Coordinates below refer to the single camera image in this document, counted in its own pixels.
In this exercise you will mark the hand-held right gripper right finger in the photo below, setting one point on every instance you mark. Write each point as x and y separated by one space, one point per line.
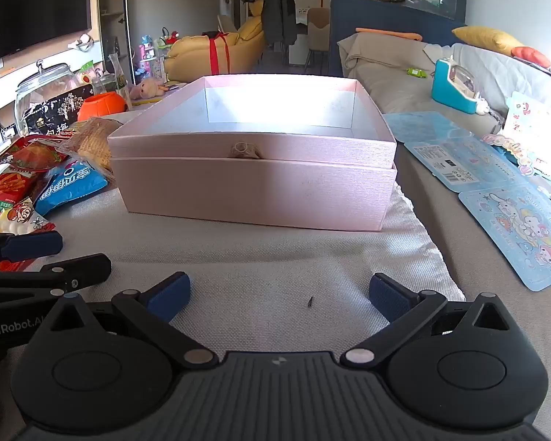
388 298

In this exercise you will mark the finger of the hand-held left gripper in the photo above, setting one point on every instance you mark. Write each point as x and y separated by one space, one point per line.
69 272
34 244

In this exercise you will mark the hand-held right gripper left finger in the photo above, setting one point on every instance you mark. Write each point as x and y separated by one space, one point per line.
170 296

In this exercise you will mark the white cartoon snack packet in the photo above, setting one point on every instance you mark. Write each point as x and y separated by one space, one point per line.
18 223

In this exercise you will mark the red snack stick packet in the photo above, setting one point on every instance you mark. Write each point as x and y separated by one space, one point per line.
7 188

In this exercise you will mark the blue cookie packet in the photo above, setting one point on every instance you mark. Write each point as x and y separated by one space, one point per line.
66 186

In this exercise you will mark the red chili snack packet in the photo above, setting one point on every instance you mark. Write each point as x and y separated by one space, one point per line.
32 154

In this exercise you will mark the clear wafer packet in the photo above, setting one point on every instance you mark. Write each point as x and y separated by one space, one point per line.
94 140

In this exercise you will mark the pink gift box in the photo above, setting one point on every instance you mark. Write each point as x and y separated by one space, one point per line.
257 142

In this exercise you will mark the white textured cloth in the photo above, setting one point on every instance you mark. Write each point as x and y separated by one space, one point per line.
418 248

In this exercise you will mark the black tray of small items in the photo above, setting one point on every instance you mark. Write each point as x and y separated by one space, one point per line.
55 110

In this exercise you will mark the blue cartoon sticker card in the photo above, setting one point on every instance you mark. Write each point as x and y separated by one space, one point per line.
523 234

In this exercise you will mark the orange pumpkin bucket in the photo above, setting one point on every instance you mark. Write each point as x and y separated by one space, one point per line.
102 104

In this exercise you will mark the large glass jar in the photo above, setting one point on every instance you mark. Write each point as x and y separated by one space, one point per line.
46 87

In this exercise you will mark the blue card with barcode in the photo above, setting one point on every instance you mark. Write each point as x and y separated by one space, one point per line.
473 161

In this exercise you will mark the pale blue plastic card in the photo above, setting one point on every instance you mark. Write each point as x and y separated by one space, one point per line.
434 126

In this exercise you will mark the pink plush toy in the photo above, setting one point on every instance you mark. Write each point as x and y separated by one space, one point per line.
146 88

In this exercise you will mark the grey sofa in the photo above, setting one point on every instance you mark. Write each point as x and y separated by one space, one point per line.
385 85

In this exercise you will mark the colourful toy set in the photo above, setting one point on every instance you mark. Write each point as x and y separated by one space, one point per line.
148 55

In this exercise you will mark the blue toy device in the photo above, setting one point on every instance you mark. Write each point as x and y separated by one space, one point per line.
454 85

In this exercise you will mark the green toy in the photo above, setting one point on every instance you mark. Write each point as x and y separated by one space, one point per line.
415 72

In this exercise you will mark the pink cartoon sticker sheet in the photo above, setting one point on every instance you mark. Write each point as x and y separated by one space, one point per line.
532 119

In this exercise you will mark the black television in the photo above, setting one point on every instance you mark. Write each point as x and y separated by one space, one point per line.
32 9

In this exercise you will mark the red ribbon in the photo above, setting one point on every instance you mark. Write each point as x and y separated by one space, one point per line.
216 50

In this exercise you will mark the beige dining chair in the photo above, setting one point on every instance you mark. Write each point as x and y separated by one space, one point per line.
319 27

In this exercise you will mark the blue cabinet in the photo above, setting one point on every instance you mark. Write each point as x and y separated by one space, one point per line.
395 18

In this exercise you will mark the orange cushion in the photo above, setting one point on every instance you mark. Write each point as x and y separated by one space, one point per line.
531 55

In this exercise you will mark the dark jacket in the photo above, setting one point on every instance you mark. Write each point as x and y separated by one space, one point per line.
278 9

